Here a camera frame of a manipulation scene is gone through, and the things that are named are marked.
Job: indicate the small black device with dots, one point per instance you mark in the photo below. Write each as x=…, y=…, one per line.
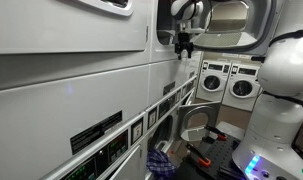
x=257, y=59

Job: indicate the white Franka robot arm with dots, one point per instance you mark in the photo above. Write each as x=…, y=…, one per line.
x=281, y=126

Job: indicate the white front-load washer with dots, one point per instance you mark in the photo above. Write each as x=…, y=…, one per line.
x=242, y=88
x=211, y=82

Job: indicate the white dryer door with window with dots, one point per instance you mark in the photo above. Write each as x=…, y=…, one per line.
x=237, y=40
x=204, y=108

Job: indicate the blue plaid cloth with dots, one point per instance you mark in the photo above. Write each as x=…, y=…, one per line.
x=159, y=163

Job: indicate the white stacked dryer unit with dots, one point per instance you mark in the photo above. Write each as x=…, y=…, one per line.
x=57, y=100
x=161, y=73
x=196, y=66

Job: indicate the black mounting bracket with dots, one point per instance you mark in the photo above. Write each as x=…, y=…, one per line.
x=231, y=173

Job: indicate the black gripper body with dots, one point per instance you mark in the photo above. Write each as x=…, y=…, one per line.
x=184, y=39

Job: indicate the black perforated mounting board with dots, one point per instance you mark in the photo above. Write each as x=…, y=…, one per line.
x=221, y=153

